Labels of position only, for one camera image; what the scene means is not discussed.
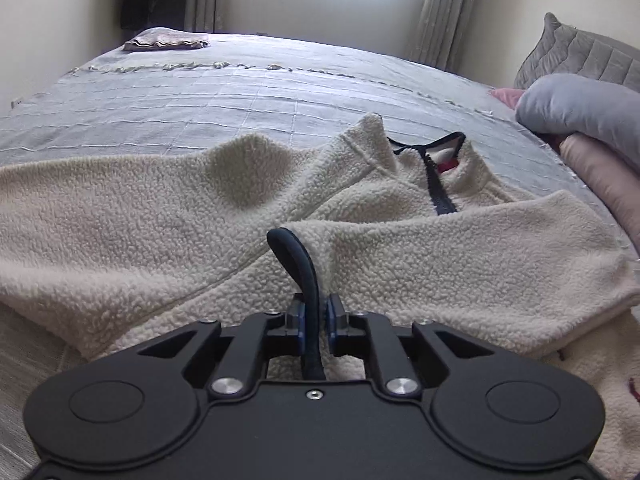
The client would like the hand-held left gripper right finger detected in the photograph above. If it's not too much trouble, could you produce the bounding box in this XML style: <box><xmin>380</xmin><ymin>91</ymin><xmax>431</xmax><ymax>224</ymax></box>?
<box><xmin>325</xmin><ymin>294</ymin><xmax>495</xmax><ymax>399</ymax></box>

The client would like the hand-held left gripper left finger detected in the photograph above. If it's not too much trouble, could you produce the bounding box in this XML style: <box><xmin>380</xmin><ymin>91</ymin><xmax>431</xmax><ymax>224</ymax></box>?
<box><xmin>137</xmin><ymin>295</ymin><xmax>307</xmax><ymax>395</ymax></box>

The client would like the cream fleece pullover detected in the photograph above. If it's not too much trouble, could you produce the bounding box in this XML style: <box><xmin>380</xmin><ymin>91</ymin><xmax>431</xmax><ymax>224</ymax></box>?
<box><xmin>0</xmin><ymin>112</ymin><xmax>640</xmax><ymax>480</ymax></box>

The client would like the grey bed with bedspread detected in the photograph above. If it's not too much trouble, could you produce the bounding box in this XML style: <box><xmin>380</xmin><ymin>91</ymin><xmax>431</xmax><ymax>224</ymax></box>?
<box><xmin>0</xmin><ymin>27</ymin><xmax>640</xmax><ymax>261</ymax></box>

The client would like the folded beige cloth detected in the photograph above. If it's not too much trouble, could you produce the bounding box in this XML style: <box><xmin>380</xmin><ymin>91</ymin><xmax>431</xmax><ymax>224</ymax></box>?
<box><xmin>122</xmin><ymin>29</ymin><xmax>211</xmax><ymax>53</ymax></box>

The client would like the pink pillow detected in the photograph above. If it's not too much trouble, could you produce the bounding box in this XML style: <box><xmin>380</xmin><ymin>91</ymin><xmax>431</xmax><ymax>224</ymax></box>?
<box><xmin>558</xmin><ymin>132</ymin><xmax>640</xmax><ymax>253</ymax></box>

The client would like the lavender pillow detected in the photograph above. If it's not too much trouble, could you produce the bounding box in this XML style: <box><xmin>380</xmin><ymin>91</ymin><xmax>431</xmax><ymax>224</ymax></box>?
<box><xmin>515</xmin><ymin>73</ymin><xmax>640</xmax><ymax>173</ymax></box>

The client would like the grey quilted cushion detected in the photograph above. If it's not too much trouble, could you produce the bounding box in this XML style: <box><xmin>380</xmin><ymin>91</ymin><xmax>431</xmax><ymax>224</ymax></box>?
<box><xmin>513</xmin><ymin>12</ymin><xmax>640</xmax><ymax>92</ymax></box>

